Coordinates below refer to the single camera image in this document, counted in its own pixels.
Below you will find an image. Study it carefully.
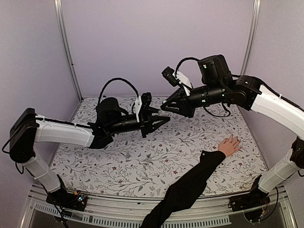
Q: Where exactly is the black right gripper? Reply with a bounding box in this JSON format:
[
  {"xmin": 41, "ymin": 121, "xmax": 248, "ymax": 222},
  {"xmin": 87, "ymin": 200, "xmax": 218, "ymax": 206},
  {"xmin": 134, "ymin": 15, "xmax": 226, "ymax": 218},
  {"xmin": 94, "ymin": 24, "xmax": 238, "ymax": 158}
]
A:
[{"xmin": 160, "ymin": 81, "xmax": 226, "ymax": 119}]

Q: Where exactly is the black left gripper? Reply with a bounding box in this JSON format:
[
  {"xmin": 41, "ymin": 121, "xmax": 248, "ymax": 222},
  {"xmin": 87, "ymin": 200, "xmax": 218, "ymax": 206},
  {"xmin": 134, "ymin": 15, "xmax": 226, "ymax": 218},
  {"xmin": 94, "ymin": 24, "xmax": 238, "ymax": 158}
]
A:
[{"xmin": 107, "ymin": 106, "xmax": 170, "ymax": 137}]

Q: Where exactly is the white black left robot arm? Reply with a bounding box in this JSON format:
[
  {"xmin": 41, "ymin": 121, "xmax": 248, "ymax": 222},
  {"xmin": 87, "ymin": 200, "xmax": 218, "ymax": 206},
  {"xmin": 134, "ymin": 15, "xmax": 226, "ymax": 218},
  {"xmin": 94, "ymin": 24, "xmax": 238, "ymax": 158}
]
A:
[{"xmin": 3, "ymin": 97, "xmax": 170, "ymax": 206}]

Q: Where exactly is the black sleeved forearm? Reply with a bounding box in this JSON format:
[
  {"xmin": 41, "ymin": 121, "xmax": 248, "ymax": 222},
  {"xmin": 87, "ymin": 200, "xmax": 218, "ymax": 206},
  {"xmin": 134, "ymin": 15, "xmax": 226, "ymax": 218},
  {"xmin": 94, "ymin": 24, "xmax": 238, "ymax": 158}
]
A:
[{"xmin": 141, "ymin": 151, "xmax": 226, "ymax": 228}]

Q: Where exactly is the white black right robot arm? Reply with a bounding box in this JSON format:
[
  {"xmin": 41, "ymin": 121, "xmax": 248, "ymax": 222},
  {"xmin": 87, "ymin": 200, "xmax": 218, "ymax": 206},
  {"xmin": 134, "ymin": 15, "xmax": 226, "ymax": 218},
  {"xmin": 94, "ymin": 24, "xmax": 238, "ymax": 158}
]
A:
[{"xmin": 161, "ymin": 54, "xmax": 304, "ymax": 207}]

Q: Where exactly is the person's bare hand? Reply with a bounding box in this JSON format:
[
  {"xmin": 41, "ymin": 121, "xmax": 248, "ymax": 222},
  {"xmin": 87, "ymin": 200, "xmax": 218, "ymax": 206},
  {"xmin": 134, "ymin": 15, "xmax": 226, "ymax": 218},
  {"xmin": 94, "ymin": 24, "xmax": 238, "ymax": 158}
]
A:
[{"xmin": 218, "ymin": 135, "xmax": 241, "ymax": 157}]

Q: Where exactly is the floral patterned table mat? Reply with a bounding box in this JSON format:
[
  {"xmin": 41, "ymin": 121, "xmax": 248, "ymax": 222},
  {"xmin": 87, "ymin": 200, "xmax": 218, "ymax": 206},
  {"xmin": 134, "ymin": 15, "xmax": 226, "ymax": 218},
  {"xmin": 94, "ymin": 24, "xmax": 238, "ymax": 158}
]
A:
[{"xmin": 50, "ymin": 104, "xmax": 266, "ymax": 198}]

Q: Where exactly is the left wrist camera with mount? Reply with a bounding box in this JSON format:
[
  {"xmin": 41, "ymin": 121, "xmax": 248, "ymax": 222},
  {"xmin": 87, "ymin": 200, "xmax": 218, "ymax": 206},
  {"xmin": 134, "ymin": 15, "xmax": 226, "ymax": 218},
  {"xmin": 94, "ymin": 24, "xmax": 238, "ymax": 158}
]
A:
[{"xmin": 134, "ymin": 92, "xmax": 152, "ymax": 123}]

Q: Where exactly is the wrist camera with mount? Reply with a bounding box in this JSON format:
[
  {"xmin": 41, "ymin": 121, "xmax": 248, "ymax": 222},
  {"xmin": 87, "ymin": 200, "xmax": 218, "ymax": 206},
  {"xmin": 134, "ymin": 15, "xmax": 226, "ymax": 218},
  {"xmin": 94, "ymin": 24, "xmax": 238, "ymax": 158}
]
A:
[
  {"xmin": 134, "ymin": 92, "xmax": 152, "ymax": 123},
  {"xmin": 161, "ymin": 66, "xmax": 193, "ymax": 96}
]

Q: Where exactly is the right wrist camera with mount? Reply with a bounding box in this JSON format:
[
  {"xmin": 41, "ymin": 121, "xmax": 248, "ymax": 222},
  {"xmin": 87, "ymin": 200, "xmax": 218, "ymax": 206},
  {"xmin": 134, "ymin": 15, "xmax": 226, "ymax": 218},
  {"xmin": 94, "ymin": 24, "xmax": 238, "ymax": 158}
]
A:
[{"xmin": 161, "ymin": 66, "xmax": 193, "ymax": 96}]

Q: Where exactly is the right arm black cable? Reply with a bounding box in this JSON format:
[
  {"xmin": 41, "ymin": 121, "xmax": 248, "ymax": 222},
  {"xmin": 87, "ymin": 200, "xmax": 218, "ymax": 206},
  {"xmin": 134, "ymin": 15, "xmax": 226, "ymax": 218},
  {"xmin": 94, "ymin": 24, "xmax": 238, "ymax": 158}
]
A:
[{"xmin": 174, "ymin": 57, "xmax": 231, "ymax": 118}]

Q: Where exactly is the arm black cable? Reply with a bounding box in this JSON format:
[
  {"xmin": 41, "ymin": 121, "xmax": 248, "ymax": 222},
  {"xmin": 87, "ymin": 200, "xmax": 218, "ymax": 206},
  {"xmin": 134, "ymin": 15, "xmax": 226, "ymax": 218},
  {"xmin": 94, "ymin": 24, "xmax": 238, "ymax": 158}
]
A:
[
  {"xmin": 174, "ymin": 57, "xmax": 231, "ymax": 118},
  {"xmin": 98, "ymin": 77, "xmax": 140, "ymax": 103}
]

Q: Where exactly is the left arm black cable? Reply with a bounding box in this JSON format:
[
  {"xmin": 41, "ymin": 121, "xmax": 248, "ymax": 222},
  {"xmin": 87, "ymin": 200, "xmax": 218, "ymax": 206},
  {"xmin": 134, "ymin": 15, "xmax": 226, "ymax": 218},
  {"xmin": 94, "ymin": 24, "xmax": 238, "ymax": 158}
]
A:
[{"xmin": 98, "ymin": 77, "xmax": 140, "ymax": 103}]

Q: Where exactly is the aluminium front rail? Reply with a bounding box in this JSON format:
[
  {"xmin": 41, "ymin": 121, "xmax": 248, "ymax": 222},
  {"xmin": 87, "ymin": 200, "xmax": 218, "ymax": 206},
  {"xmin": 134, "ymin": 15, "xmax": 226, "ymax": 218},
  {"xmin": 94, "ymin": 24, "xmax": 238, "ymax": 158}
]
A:
[{"xmin": 19, "ymin": 184, "xmax": 299, "ymax": 228}]

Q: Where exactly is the right aluminium frame post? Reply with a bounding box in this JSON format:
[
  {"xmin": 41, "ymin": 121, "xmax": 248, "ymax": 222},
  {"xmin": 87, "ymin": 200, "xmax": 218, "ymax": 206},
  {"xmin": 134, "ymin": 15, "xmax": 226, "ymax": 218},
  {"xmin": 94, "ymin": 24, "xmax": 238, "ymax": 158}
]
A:
[{"xmin": 240, "ymin": 0, "xmax": 261, "ymax": 75}]

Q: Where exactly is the aluminium frame post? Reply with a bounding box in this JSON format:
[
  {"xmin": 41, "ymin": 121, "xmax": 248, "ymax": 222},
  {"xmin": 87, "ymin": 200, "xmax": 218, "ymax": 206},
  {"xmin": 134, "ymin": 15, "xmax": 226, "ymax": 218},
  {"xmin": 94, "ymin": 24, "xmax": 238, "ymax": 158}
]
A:
[
  {"xmin": 240, "ymin": 0, "xmax": 261, "ymax": 75},
  {"xmin": 54, "ymin": 0, "xmax": 83, "ymax": 102}
]

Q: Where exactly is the left aluminium frame post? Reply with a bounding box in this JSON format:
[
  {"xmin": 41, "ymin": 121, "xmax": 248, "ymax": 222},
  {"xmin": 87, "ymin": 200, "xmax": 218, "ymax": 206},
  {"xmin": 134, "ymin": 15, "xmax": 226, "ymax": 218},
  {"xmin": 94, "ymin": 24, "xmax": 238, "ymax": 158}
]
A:
[{"xmin": 54, "ymin": 0, "xmax": 83, "ymax": 102}]

